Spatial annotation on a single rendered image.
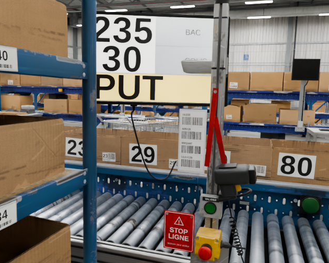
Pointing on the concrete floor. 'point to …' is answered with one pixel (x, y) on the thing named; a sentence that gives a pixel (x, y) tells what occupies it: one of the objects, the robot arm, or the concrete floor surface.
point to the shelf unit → (25, 63)
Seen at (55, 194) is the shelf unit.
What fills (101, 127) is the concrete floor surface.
